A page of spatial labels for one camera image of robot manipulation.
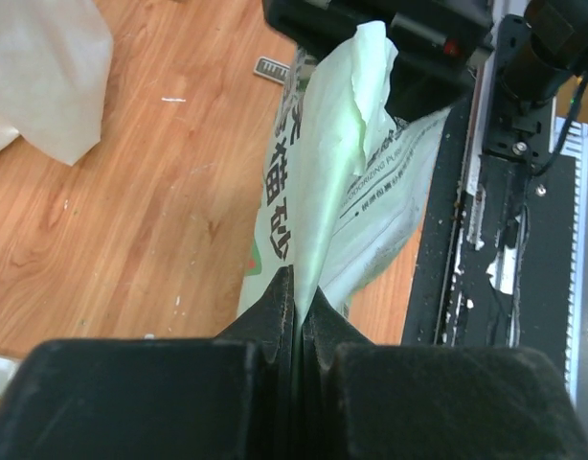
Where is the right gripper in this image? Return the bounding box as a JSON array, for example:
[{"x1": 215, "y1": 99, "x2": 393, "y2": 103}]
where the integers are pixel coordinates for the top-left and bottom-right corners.
[{"x1": 262, "y1": 1, "x2": 557, "y2": 166}]

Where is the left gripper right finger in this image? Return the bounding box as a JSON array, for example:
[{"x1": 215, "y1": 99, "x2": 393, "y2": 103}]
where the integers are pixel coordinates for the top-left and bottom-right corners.
[{"x1": 301, "y1": 292, "x2": 588, "y2": 459}]

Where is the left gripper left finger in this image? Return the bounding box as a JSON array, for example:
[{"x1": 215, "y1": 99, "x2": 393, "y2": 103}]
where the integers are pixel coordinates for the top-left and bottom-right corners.
[{"x1": 0, "y1": 267, "x2": 294, "y2": 459}]

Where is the green cat litter bag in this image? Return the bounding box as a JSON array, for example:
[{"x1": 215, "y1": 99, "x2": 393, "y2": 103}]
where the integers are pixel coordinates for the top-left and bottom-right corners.
[{"x1": 238, "y1": 49, "x2": 449, "y2": 317}]

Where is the piano pattern bag clip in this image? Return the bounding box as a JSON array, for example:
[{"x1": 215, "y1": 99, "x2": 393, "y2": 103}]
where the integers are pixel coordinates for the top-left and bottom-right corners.
[{"x1": 253, "y1": 57, "x2": 290, "y2": 84}]

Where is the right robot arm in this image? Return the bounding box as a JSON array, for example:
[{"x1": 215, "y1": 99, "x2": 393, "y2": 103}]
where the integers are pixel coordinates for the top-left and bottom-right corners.
[{"x1": 262, "y1": 1, "x2": 588, "y2": 169}]

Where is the cream cloth bag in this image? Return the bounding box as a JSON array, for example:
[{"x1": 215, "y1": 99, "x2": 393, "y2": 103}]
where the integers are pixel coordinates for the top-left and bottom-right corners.
[{"x1": 0, "y1": 1, "x2": 114, "y2": 166}]

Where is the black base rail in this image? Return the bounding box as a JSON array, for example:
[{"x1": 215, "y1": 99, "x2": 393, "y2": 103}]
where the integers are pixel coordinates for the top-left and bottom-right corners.
[{"x1": 401, "y1": 93, "x2": 582, "y2": 384}]

